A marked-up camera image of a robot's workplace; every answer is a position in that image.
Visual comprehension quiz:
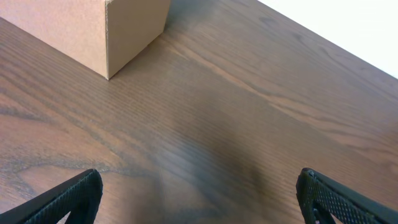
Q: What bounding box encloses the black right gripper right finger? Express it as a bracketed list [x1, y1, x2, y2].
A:
[296, 167, 397, 224]

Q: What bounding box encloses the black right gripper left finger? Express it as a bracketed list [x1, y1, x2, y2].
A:
[1, 169, 103, 224]

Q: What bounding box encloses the open cardboard box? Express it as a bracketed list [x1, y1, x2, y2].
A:
[1, 0, 170, 79]

